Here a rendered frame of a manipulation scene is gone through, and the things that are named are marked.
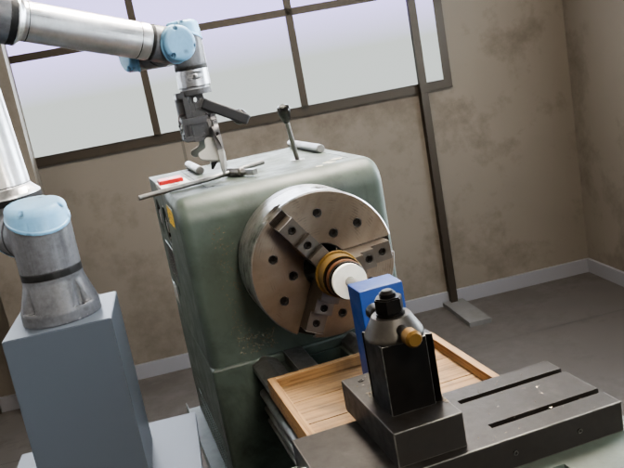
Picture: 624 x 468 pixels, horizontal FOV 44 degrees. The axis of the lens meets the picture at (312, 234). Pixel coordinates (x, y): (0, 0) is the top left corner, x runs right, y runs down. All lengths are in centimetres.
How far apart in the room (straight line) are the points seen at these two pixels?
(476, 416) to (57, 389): 79
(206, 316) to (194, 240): 17
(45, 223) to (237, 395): 60
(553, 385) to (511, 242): 342
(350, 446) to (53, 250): 70
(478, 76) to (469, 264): 105
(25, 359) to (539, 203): 356
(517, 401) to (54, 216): 89
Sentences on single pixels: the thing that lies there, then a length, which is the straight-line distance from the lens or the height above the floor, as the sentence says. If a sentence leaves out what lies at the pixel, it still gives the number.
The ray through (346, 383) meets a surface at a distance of 120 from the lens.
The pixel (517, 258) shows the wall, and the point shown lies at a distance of 466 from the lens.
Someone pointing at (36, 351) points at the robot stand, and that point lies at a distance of 154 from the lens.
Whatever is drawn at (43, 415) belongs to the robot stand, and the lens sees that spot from 159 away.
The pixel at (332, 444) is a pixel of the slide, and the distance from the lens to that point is 114.
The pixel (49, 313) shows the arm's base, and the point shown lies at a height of 113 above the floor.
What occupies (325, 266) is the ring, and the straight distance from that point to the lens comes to 150.
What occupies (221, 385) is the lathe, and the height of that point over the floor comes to 83.
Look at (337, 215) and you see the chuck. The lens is 162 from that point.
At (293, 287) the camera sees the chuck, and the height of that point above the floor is 105.
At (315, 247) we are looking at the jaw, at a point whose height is 114.
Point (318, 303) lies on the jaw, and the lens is 157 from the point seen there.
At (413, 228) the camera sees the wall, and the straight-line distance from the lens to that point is 439.
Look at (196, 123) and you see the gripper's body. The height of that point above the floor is 140.
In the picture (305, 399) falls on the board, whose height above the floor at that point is 88.
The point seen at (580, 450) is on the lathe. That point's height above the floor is 93.
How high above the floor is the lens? 150
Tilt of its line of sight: 13 degrees down
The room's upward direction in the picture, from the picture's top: 10 degrees counter-clockwise
